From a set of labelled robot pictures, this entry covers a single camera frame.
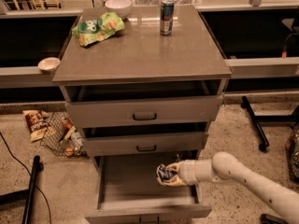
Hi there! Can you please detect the grey drawer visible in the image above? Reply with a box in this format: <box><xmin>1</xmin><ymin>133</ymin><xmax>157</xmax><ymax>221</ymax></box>
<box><xmin>83</xmin><ymin>132</ymin><xmax>208</xmax><ymax>156</ymax></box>
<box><xmin>65</xmin><ymin>96</ymin><xmax>222</xmax><ymax>128</ymax></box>
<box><xmin>86</xmin><ymin>151</ymin><xmax>211</xmax><ymax>224</ymax></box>

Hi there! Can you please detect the black foot bottom right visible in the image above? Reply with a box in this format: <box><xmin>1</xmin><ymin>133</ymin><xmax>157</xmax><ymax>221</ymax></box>
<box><xmin>260</xmin><ymin>214</ymin><xmax>289</xmax><ymax>224</ymax></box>

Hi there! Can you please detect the grey drawer cabinet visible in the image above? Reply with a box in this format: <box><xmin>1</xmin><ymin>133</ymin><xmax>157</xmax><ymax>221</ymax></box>
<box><xmin>51</xmin><ymin>5</ymin><xmax>233</xmax><ymax>224</ymax></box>

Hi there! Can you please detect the black stand leg left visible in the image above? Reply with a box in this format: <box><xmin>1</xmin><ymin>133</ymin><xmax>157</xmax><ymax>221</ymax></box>
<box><xmin>0</xmin><ymin>156</ymin><xmax>41</xmax><ymax>224</ymax></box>

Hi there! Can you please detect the top grey drawer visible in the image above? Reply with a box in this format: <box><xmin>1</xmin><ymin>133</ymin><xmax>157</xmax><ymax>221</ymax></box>
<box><xmin>65</xmin><ymin>96</ymin><xmax>222</xmax><ymax>128</ymax></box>

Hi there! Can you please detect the large white bowl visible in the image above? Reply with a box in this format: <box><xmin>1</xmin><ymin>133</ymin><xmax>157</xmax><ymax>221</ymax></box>
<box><xmin>105</xmin><ymin>0</ymin><xmax>132</xmax><ymax>18</ymax></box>

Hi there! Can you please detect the black floor cable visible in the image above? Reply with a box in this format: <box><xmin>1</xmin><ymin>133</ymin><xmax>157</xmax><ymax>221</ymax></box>
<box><xmin>0</xmin><ymin>132</ymin><xmax>52</xmax><ymax>224</ymax></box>

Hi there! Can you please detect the black wire basket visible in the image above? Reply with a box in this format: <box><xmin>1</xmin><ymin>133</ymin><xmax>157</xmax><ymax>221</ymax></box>
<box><xmin>40</xmin><ymin>112</ymin><xmax>86</xmax><ymax>158</ymax></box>

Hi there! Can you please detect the dark basket right edge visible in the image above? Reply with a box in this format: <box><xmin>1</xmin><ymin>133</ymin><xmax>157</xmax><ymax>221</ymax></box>
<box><xmin>285</xmin><ymin>133</ymin><xmax>299</xmax><ymax>182</ymax></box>

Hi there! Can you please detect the brown snack bag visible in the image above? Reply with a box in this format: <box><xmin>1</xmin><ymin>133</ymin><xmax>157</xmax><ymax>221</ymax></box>
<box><xmin>22</xmin><ymin>110</ymin><xmax>50</xmax><ymax>142</ymax></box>

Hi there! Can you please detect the bottom grey drawer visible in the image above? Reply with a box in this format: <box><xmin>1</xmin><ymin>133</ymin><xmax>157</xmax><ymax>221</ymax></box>
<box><xmin>86</xmin><ymin>151</ymin><xmax>211</xmax><ymax>224</ymax></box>

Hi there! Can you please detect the middle grey drawer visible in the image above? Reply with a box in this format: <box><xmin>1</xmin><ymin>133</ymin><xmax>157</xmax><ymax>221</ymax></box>
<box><xmin>83</xmin><ymin>132</ymin><xmax>208</xmax><ymax>156</ymax></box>

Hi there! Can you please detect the green chip bag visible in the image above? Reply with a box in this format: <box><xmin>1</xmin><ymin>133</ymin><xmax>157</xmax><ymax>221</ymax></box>
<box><xmin>71</xmin><ymin>12</ymin><xmax>125</xmax><ymax>47</ymax></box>

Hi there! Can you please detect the black stand leg right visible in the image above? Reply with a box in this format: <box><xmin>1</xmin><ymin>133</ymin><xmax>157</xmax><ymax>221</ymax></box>
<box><xmin>241</xmin><ymin>96</ymin><xmax>299</xmax><ymax>152</ymax></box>

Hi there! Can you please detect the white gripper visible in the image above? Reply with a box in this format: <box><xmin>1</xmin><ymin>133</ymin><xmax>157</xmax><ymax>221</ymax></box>
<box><xmin>157</xmin><ymin>160</ymin><xmax>198</xmax><ymax>187</ymax></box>

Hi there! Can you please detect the blue drink can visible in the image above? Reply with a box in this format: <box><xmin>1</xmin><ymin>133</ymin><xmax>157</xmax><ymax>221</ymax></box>
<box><xmin>160</xmin><ymin>0</ymin><xmax>174</xmax><ymax>35</ymax></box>

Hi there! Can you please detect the black stand leg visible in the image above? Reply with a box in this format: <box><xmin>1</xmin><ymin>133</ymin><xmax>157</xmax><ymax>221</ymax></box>
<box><xmin>0</xmin><ymin>156</ymin><xmax>41</xmax><ymax>224</ymax></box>
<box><xmin>241</xmin><ymin>96</ymin><xmax>299</xmax><ymax>152</ymax></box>

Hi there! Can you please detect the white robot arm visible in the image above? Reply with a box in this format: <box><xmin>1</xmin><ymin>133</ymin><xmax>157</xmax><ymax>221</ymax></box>
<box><xmin>156</xmin><ymin>152</ymin><xmax>299</xmax><ymax>224</ymax></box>

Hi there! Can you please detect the blue chip bag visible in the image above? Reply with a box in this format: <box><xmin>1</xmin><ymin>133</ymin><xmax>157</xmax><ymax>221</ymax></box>
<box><xmin>156</xmin><ymin>164</ymin><xmax>177</xmax><ymax>178</ymax></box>

